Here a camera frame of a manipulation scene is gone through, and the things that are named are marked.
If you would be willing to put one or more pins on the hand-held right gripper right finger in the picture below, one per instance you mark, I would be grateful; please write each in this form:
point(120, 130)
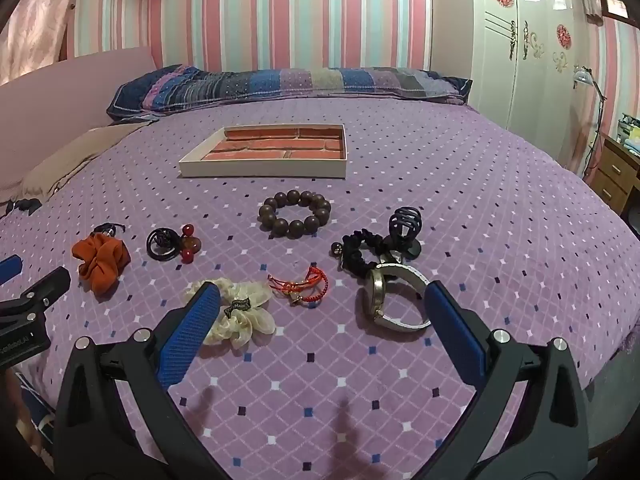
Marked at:
point(456, 330)

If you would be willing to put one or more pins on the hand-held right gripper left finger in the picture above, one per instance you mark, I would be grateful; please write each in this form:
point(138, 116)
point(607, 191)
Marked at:
point(190, 330)

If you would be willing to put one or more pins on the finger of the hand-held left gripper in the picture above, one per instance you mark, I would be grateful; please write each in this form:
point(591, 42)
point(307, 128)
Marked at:
point(47, 285)
point(10, 269)

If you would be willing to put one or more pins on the orange scrunchie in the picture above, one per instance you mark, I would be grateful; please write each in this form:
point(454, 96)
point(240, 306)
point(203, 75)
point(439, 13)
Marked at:
point(100, 260)

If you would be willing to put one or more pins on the cream scrunchie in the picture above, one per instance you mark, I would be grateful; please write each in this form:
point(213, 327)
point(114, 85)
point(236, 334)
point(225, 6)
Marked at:
point(250, 320)

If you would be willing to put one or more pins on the white band wristwatch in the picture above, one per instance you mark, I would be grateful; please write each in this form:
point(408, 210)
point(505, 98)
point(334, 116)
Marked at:
point(375, 290)

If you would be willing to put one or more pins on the dark hair claw clip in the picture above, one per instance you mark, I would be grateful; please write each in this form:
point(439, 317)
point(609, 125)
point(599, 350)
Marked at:
point(402, 225)

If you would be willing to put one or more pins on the brick pattern tray box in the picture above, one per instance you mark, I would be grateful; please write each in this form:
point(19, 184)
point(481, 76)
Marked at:
point(260, 152)

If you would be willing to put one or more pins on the dark cloth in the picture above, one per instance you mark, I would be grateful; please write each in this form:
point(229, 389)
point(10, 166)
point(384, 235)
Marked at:
point(25, 206)

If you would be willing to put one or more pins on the black scrunchie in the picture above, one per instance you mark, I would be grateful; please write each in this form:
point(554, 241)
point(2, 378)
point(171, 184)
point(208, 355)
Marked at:
point(360, 255)

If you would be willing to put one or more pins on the beige blanket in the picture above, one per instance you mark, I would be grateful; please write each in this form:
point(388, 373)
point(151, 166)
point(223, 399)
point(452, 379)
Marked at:
point(75, 160)

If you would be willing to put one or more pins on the purple dotted bedspread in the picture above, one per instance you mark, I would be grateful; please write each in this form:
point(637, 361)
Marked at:
point(450, 185)

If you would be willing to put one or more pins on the pink headboard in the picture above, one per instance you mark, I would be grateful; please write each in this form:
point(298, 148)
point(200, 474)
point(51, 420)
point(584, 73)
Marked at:
point(60, 90)

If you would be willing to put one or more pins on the wooden desk with drawers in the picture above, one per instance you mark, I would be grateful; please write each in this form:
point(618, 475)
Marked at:
point(615, 170)

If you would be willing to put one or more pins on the pink floral curtain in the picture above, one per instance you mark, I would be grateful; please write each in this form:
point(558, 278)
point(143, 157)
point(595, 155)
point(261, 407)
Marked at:
point(35, 20)

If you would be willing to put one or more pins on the striped patchwork pillow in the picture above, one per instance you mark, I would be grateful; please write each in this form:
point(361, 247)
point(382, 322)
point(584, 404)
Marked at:
point(300, 82)

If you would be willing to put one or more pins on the white wardrobe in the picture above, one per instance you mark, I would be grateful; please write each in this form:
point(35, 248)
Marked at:
point(530, 60)

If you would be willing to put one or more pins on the floor lamp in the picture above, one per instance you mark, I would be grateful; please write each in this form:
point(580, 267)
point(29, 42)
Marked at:
point(582, 76)

